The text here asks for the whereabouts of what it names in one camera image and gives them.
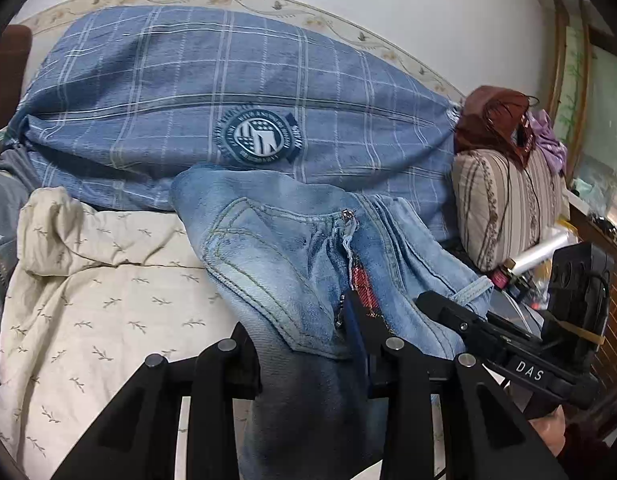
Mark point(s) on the purple cloth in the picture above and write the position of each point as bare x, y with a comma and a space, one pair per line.
550, 142

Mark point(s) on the brown bag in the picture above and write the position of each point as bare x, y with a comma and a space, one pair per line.
493, 120

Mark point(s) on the blue plaid quilt with emblem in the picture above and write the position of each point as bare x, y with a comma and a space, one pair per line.
163, 85

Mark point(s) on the cream leaf print blanket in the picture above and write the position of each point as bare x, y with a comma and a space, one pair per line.
113, 310

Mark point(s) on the wooden framed bamboo panel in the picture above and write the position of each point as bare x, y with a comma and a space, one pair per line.
573, 85

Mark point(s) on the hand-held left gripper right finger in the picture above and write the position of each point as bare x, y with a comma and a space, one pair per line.
357, 332

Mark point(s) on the grey blue starry bed sheet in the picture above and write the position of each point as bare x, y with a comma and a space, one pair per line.
1, 200

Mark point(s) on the blue denim pants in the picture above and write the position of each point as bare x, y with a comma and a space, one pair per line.
268, 240

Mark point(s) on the brown wooden headboard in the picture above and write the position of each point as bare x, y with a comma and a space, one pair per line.
8, 55

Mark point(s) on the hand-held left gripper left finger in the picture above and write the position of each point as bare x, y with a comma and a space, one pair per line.
243, 362

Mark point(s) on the clear plastic wrap roll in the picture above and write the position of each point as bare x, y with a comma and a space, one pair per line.
538, 252

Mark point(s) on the person's right hand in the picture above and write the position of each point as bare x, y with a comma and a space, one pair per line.
549, 432

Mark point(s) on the beige striped pillow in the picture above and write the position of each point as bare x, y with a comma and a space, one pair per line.
498, 200

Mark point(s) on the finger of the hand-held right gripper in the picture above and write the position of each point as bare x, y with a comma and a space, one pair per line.
453, 317

